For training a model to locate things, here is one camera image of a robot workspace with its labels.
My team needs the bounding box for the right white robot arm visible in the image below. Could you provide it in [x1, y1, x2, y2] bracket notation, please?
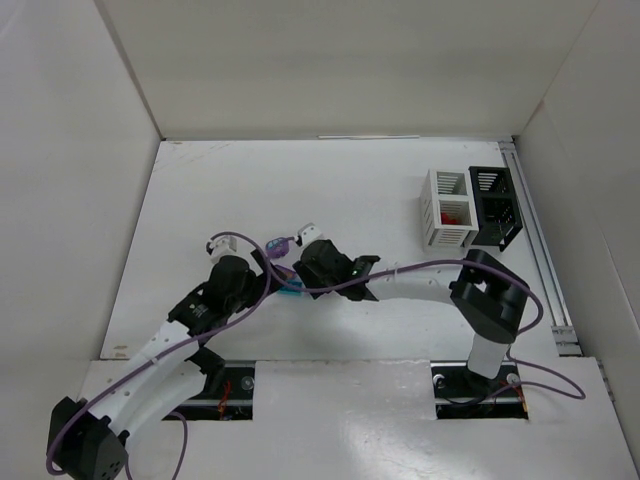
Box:
[293, 240, 530, 380]

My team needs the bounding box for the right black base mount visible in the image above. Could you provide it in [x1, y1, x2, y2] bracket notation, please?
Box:
[430, 362, 529, 420]

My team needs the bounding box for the red flower lego piece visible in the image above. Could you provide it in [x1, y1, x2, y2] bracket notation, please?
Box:
[440, 212, 463, 225]

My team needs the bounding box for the aluminium rail right edge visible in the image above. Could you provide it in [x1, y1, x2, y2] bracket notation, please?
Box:
[498, 140, 573, 328]

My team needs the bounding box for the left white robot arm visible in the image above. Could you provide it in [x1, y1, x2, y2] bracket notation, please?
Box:
[46, 251, 288, 479]

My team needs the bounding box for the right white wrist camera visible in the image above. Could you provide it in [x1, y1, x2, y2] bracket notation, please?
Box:
[295, 223, 324, 249]

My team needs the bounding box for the purple cable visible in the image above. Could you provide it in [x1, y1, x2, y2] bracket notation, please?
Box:
[272, 234, 586, 401]
[45, 232, 281, 480]

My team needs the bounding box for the white slatted container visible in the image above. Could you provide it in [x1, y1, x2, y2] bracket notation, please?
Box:
[419, 169, 479, 250]

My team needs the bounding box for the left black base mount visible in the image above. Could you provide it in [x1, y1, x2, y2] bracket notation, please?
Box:
[174, 349, 256, 421]

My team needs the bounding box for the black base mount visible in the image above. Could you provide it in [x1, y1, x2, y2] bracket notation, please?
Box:
[430, 362, 529, 420]
[174, 349, 256, 421]

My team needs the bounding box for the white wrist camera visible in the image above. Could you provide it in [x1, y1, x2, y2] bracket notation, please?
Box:
[205, 235, 237, 265]
[295, 223, 324, 249]

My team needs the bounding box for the black slatted container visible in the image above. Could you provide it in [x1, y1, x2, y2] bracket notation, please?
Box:
[469, 166, 523, 252]

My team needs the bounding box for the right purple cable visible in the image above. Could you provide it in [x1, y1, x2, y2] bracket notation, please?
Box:
[272, 234, 586, 401]

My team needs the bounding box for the purple round lego piece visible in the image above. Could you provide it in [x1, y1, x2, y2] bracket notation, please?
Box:
[265, 237, 292, 260]

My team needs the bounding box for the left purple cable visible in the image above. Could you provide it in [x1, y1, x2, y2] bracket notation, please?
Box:
[45, 232, 281, 480]

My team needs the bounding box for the teal two-by-three lego brick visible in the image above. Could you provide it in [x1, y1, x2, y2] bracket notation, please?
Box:
[278, 280, 305, 296]

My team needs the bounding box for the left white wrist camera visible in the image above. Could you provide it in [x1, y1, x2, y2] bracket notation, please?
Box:
[205, 235, 237, 265]

